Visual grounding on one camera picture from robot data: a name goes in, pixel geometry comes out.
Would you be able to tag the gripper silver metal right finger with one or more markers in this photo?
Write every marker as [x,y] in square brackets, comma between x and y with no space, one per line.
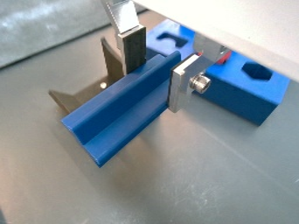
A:
[188,74]

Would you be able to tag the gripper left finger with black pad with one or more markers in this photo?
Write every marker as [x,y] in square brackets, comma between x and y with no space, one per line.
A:
[129,32]

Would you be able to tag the blue star-profile bar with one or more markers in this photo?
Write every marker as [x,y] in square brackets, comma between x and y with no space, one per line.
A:
[109,120]

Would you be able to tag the red hexagonal peg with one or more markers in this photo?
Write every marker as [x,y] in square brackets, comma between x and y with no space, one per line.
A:
[222,59]

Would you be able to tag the black curved fixture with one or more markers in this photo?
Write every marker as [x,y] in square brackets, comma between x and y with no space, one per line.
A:
[70,101]

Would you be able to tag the blue shape-sorter block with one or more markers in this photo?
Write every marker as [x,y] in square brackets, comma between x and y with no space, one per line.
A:
[244,87]

